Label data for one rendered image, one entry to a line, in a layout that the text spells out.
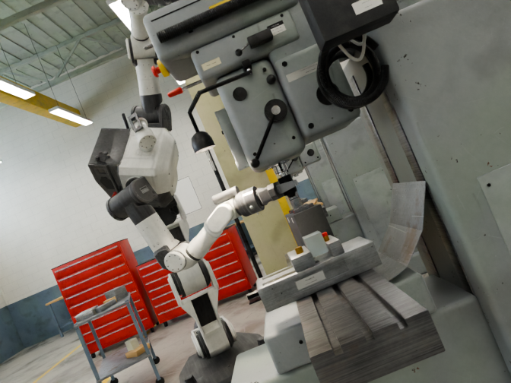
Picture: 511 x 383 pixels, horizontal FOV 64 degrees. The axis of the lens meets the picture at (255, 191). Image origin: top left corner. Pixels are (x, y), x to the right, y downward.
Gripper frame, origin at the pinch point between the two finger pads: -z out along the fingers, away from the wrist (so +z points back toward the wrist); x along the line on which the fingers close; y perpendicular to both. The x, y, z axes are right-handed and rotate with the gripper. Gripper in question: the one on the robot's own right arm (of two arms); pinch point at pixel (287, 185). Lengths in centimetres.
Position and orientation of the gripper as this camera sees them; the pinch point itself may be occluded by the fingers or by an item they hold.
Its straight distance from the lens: 136.1
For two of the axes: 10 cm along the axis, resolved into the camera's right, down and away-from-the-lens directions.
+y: 3.9, 9.2, -0.1
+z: -8.8, 3.7, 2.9
